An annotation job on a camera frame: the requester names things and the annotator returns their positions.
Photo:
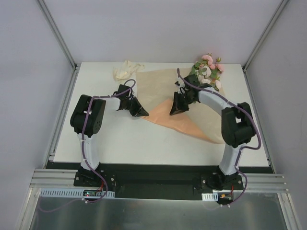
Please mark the pink fake flower stem three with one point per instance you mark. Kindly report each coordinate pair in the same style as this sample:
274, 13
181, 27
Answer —
215, 83

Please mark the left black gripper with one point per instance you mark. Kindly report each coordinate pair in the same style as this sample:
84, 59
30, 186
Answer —
132, 105

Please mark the left aluminium frame post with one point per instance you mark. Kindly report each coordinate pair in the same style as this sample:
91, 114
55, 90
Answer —
56, 32

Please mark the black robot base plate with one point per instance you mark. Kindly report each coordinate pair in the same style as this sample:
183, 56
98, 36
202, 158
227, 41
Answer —
169, 182

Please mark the cream ribbon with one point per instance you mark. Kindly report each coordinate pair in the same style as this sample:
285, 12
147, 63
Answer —
126, 70

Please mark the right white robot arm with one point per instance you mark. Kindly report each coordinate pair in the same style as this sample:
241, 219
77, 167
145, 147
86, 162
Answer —
237, 125

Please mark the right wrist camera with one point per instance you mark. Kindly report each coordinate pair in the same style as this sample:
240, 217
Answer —
180, 84

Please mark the pink fake flower stem one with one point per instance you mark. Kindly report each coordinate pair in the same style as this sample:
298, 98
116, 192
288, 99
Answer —
217, 68

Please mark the right aluminium frame post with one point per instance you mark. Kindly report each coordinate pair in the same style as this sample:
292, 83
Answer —
273, 20

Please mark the white cable duct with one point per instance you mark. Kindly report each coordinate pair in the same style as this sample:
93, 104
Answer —
210, 197
75, 193

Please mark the pink fake flower stem four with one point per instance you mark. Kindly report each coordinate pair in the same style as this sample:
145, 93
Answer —
200, 79

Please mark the left white cable duct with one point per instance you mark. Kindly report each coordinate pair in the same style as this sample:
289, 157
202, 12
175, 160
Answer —
75, 193

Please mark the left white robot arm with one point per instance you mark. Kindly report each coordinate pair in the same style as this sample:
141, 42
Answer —
87, 118

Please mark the pink fake flower stem two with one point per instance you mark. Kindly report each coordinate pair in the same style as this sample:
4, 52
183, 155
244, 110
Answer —
206, 61

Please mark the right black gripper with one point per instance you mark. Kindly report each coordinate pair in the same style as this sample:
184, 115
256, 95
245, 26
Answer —
181, 98

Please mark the kraft wrapping paper sheet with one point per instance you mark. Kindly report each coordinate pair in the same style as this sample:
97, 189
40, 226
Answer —
155, 92

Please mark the right white cable duct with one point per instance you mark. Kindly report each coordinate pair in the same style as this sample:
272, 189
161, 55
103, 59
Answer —
210, 197

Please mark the aluminium frame post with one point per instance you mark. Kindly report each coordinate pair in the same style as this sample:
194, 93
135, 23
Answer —
273, 20
56, 32

